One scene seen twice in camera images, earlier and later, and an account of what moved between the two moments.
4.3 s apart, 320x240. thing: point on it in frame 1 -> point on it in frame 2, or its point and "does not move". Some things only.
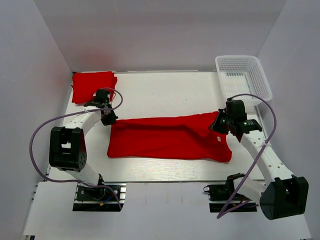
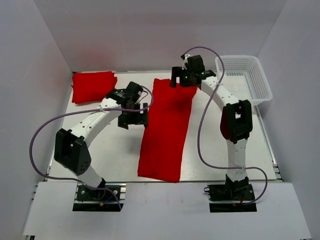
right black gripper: [217, 123] -> [180, 75]
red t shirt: [185, 137] -> [165, 132]
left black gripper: [109, 119] -> [133, 117]
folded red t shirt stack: [84, 84] does not move
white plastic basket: [241, 74] does not move
